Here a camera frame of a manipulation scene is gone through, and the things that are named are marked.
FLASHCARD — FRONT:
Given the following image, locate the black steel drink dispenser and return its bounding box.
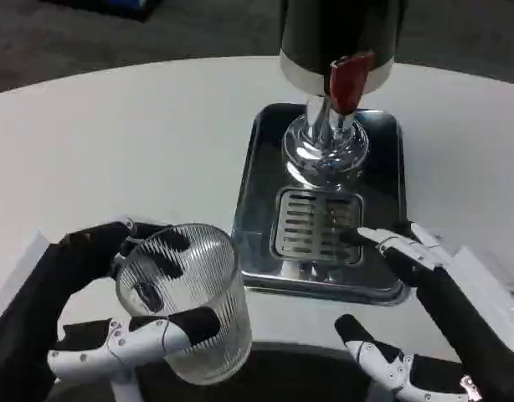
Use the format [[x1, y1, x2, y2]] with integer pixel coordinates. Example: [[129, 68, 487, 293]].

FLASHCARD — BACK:
[[278, 0, 406, 190]]

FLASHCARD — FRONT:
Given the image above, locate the steel drip tray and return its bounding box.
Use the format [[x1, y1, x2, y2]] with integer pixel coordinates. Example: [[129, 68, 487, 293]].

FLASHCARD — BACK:
[[232, 102, 410, 307]]

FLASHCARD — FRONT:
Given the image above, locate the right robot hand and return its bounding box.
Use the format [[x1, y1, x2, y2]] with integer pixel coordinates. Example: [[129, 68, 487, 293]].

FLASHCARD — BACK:
[[334, 221, 514, 402]]

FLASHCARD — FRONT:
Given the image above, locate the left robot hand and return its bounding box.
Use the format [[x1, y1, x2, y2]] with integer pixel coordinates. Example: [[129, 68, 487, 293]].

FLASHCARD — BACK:
[[0, 214, 223, 402]]

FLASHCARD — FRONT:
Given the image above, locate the slotted steel drain grid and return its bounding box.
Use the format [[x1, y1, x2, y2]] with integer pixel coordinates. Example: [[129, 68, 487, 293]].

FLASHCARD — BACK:
[[270, 188, 364, 264]]

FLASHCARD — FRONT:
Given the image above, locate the clear ribbed glass cup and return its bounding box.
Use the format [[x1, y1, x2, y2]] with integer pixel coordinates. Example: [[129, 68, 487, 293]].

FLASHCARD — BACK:
[[115, 224, 253, 387]]

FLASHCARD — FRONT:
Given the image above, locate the red tap handle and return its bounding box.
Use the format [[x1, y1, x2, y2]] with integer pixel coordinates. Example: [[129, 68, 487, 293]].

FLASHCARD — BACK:
[[329, 52, 376, 116]]

